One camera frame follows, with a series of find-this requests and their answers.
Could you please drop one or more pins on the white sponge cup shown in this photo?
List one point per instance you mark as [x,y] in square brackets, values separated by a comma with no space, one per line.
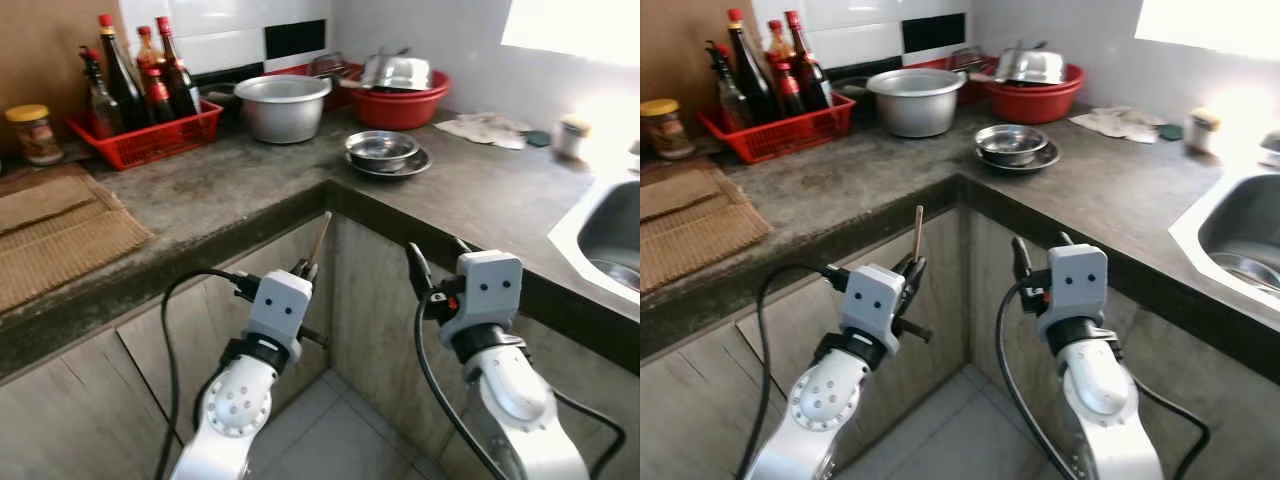
[570,147]
[1202,142]

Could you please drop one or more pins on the large aluminium pot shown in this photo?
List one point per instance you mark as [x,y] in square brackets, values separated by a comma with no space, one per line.
[915,115]
[283,120]

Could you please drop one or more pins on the small red label bottle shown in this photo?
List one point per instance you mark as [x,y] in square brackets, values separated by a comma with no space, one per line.
[158,100]
[788,95]

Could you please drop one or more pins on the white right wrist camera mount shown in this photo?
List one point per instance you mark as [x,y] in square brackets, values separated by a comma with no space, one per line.
[1078,280]
[490,290]

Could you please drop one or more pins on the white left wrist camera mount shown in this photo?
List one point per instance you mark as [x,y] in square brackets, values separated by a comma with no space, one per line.
[278,305]
[872,300]

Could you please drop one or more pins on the small white dish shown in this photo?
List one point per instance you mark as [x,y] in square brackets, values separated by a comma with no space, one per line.
[634,155]
[1270,150]

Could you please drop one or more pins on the white dish cloth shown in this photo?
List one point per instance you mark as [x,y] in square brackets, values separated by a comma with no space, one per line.
[1120,123]
[485,130]

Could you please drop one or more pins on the red plastic bottle basket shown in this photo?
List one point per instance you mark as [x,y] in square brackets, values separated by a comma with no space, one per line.
[780,140]
[150,145]

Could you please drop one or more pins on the clear bottle black spout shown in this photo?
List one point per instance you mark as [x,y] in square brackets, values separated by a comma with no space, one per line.
[102,105]
[730,98]

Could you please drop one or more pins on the bright window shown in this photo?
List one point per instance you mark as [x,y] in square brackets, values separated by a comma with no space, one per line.
[575,28]
[1210,25]

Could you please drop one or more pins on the stainless steel sink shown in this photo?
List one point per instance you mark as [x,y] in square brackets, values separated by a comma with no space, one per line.
[610,230]
[1240,215]

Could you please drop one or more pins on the brown woven bamboo mat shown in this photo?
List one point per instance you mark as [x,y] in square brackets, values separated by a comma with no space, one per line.
[60,240]
[700,235]

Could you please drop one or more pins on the amber bottle red cap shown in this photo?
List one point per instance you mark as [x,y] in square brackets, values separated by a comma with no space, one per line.
[148,50]
[780,45]

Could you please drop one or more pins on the steel bowl in sink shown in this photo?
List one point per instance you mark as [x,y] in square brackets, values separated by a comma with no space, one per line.
[1250,270]
[620,272]

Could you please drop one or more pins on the green scouring pad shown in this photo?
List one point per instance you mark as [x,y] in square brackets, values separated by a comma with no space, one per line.
[538,138]
[1171,131]

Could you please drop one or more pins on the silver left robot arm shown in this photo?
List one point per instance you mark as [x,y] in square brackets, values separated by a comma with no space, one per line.
[825,400]
[235,410]

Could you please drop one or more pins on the dark sauce bottle red cap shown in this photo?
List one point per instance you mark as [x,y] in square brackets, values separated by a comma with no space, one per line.
[810,80]
[120,85]
[180,85]
[750,80]

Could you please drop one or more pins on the red plastic basin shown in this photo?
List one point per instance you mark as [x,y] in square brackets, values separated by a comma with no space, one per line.
[400,112]
[1035,105]

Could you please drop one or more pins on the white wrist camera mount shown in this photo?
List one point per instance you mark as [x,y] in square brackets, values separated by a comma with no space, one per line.
[278,305]
[490,290]
[872,300]
[1078,280]

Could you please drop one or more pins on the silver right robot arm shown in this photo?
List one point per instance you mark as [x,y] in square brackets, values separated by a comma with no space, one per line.
[1100,400]
[515,400]

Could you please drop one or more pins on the dark round pan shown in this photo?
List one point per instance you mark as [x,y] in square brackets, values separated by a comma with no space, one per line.
[850,90]
[215,95]

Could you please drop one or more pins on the stainless steel bowl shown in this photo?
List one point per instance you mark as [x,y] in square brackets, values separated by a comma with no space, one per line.
[1010,143]
[380,150]

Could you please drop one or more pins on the grey wood-grain base cabinet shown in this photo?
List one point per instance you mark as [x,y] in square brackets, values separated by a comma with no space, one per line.
[700,420]
[80,420]

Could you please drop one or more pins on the brown cardboard sheet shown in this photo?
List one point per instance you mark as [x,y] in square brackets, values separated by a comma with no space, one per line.
[50,60]
[680,50]

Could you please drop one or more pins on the yellow sponge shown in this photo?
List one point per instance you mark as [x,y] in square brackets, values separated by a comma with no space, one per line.
[1207,117]
[575,123]

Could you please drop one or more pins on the glass jar yellow lid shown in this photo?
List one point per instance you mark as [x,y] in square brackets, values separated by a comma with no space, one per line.
[668,135]
[35,140]

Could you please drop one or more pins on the wooden chopstick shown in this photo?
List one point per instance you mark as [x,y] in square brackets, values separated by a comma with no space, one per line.
[322,235]
[918,230]

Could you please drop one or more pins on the red plastic utensil basket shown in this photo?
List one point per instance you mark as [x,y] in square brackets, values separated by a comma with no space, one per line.
[290,70]
[925,63]

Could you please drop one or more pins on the upturned steel bowl lid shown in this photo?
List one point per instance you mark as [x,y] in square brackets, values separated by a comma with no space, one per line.
[1035,67]
[400,72]

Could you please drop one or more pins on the stainless steel plate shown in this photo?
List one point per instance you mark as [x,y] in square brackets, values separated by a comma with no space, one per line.
[1047,160]
[418,166]

